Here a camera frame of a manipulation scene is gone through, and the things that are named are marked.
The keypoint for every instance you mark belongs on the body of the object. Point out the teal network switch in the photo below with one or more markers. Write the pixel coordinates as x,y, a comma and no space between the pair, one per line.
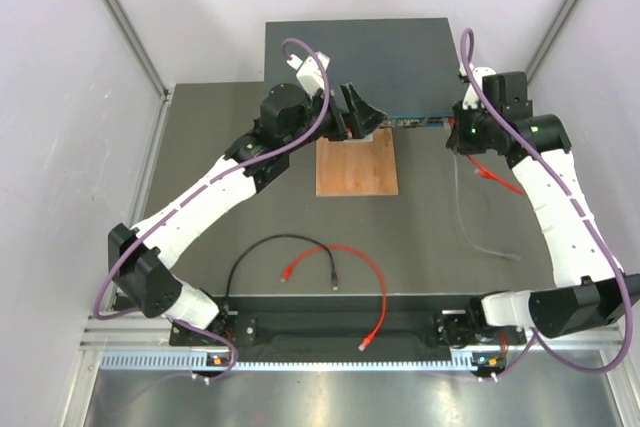
407,68

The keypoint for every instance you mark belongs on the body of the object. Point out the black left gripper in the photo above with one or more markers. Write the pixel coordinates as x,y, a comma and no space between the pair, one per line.
364,118

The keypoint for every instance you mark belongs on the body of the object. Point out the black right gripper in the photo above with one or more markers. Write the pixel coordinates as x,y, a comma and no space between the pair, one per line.
456,141

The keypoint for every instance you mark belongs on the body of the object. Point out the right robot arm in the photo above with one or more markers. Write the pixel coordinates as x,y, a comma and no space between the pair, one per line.
496,114

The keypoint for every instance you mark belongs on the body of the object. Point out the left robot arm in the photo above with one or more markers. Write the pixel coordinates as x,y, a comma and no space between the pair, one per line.
140,258

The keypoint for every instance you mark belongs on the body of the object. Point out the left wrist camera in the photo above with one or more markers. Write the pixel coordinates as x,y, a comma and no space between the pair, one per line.
307,73

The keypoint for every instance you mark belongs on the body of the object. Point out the wooden board stand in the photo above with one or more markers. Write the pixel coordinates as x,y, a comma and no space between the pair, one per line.
357,167

